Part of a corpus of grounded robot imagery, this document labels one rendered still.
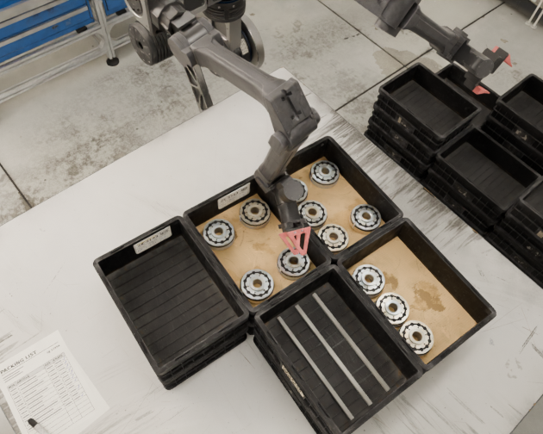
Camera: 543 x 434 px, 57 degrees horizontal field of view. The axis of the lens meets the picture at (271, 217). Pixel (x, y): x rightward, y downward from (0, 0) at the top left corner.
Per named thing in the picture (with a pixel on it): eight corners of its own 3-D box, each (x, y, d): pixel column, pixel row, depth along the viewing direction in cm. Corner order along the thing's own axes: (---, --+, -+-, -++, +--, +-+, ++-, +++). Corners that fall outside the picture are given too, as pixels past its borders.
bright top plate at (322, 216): (290, 210, 168) (290, 209, 167) (314, 195, 171) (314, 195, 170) (309, 232, 164) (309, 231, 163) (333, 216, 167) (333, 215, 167)
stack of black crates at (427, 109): (358, 146, 275) (377, 87, 236) (394, 121, 286) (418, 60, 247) (412, 195, 261) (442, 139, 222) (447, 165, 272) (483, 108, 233)
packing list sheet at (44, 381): (-15, 373, 150) (-16, 373, 150) (55, 325, 159) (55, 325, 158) (38, 466, 138) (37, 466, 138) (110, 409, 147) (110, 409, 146)
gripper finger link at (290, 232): (310, 251, 145) (302, 220, 145) (317, 251, 138) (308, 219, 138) (289, 257, 144) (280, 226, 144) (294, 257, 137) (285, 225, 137)
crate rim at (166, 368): (92, 264, 148) (90, 261, 146) (180, 217, 158) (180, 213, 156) (158, 378, 132) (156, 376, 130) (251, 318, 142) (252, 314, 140)
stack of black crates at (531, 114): (459, 157, 276) (496, 99, 237) (491, 131, 287) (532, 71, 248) (519, 205, 261) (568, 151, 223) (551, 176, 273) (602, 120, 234)
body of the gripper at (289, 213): (299, 226, 150) (293, 201, 150) (308, 224, 140) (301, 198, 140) (278, 231, 149) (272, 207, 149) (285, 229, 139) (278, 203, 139)
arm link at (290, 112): (314, 80, 98) (275, 108, 96) (324, 129, 108) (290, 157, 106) (195, 12, 124) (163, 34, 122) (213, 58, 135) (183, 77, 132)
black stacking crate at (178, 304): (100, 277, 156) (91, 262, 146) (183, 232, 166) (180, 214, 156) (162, 385, 141) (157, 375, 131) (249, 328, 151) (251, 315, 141)
